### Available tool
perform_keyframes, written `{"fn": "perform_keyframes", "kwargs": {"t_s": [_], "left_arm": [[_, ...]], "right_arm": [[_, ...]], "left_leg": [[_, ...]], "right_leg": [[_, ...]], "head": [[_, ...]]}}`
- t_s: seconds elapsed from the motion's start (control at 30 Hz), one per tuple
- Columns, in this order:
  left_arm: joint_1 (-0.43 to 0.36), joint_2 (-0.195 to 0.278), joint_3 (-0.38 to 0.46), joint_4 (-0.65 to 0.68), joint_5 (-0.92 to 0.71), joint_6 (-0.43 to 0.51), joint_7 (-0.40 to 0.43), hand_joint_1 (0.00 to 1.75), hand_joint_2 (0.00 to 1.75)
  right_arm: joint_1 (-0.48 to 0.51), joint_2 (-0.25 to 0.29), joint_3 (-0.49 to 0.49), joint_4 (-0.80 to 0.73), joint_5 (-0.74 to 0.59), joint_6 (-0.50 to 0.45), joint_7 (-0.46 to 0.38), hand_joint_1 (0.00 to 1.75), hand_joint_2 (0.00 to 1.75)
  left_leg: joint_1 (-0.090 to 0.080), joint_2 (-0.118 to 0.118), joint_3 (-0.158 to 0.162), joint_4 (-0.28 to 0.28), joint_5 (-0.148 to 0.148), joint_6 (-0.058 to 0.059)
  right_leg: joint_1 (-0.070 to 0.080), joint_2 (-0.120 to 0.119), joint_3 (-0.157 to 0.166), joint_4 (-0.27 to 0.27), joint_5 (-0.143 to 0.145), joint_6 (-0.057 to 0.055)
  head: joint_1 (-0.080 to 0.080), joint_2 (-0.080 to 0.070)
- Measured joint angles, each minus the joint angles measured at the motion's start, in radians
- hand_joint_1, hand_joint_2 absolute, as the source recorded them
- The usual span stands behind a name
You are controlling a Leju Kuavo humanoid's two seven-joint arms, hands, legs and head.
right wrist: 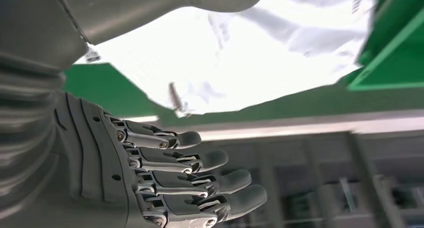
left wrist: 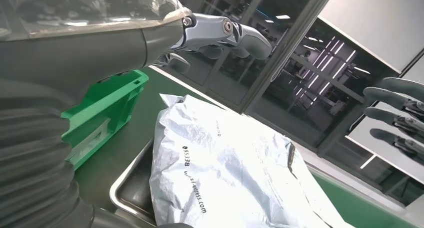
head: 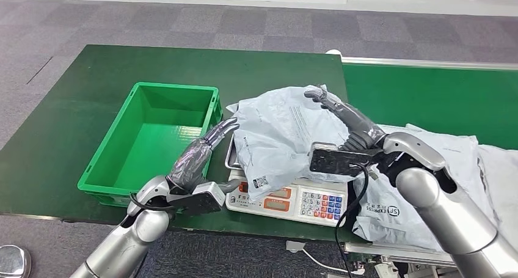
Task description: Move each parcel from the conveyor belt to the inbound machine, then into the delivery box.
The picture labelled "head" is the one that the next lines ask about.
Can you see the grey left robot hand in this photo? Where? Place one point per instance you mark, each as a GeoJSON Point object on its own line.
{"type": "Point", "coordinates": [190, 163]}

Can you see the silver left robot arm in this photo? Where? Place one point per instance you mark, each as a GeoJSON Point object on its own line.
{"type": "Point", "coordinates": [121, 243]}

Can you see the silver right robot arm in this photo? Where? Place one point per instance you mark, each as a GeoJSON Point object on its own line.
{"type": "Point", "coordinates": [449, 211]}

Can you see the white conveyor roller cap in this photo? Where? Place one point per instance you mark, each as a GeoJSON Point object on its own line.
{"type": "Point", "coordinates": [334, 52]}

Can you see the grey SF Express parcel bag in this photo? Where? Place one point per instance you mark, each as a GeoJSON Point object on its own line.
{"type": "Point", "coordinates": [404, 227]}

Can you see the green conveyor belt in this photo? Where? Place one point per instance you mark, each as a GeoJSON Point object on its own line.
{"type": "Point", "coordinates": [425, 98]}

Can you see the plain grey parcel bag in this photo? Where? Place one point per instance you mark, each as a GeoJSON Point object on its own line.
{"type": "Point", "coordinates": [501, 179]}

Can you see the green plastic crate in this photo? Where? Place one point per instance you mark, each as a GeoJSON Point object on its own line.
{"type": "Point", "coordinates": [158, 146]}

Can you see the dark green table mat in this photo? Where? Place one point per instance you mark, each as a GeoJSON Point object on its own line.
{"type": "Point", "coordinates": [81, 106]}

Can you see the white electronic weighing scale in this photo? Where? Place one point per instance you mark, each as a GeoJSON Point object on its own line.
{"type": "Point", "coordinates": [307, 205]}

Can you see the white plug adapter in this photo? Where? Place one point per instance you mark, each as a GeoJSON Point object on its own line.
{"type": "Point", "coordinates": [294, 246]}

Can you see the shiny chrome round object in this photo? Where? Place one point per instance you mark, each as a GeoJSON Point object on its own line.
{"type": "Point", "coordinates": [14, 262]}

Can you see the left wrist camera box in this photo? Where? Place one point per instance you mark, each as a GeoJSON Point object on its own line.
{"type": "Point", "coordinates": [198, 201]}

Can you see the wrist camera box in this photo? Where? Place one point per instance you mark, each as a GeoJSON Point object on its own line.
{"type": "Point", "coordinates": [340, 160]}
{"type": "Point", "coordinates": [198, 201]}

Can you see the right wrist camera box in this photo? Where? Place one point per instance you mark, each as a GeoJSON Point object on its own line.
{"type": "Point", "coordinates": [340, 160]}

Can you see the aluminium conveyor side rail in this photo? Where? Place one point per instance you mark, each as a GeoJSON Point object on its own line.
{"type": "Point", "coordinates": [425, 63]}
{"type": "Point", "coordinates": [404, 254]}

